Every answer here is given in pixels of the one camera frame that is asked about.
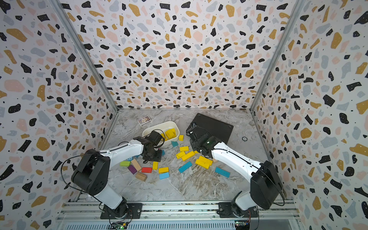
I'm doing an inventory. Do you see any long teal block right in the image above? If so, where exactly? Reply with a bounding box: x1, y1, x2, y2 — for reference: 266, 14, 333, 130
215, 167, 231, 178

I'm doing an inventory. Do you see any yellow upright block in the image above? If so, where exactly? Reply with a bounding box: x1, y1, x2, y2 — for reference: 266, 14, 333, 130
152, 162, 159, 170

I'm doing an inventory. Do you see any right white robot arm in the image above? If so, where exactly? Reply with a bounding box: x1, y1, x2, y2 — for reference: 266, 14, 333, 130
186, 125, 282, 217

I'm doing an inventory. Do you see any black hard case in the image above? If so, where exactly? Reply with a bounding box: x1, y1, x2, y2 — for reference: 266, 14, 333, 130
186, 113, 234, 144

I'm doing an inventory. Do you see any long teal block centre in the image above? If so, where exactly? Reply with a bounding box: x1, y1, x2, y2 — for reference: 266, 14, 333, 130
178, 162, 192, 173

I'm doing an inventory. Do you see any light blue block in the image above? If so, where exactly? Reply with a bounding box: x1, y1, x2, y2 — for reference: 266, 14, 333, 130
159, 172, 170, 180

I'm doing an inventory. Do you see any long yellow block diagonal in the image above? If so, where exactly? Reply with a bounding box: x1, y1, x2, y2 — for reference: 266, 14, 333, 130
181, 151, 195, 162

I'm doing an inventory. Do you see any long tan wood block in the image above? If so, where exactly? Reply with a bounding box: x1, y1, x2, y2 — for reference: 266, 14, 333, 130
131, 159, 142, 172

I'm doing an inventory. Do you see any long yellow block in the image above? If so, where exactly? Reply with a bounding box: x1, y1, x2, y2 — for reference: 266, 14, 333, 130
165, 128, 176, 140

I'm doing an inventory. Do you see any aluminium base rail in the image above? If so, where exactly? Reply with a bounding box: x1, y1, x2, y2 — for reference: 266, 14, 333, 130
56, 200, 304, 230

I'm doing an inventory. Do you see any long teal block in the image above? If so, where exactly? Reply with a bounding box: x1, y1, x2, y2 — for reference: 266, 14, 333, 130
215, 167, 231, 178
178, 162, 192, 173

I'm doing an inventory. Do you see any yellow block pile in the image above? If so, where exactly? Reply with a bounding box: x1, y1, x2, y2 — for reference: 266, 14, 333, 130
195, 156, 213, 169

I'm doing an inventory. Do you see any purple block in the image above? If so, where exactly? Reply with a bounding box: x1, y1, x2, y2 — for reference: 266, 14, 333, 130
127, 165, 137, 174

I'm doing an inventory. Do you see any small playing card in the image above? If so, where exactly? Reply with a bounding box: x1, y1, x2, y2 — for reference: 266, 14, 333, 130
138, 116, 151, 126

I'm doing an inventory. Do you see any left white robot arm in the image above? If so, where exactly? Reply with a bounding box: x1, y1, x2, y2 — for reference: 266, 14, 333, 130
71, 130, 165, 218

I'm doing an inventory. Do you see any green block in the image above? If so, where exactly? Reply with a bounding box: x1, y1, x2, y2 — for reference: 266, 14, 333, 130
120, 161, 131, 167

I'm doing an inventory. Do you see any natural wood block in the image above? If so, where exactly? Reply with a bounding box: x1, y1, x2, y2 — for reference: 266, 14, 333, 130
135, 172, 148, 182

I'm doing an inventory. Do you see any white plastic bin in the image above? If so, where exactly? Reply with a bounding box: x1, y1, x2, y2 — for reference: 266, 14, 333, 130
142, 121, 180, 146

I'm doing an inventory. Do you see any red block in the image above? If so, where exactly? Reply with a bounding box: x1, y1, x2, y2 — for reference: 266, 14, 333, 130
141, 167, 153, 173

